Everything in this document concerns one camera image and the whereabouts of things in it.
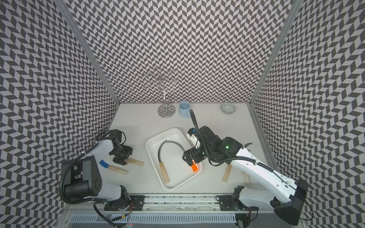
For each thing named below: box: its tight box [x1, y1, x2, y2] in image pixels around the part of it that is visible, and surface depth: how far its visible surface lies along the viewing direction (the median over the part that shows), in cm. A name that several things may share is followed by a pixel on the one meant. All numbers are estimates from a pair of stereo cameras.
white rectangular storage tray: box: [145, 128, 202, 191], surface depth 91 cm
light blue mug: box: [178, 101, 191, 118], surface depth 110 cm
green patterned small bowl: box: [220, 102, 237, 115], surface depth 114 cm
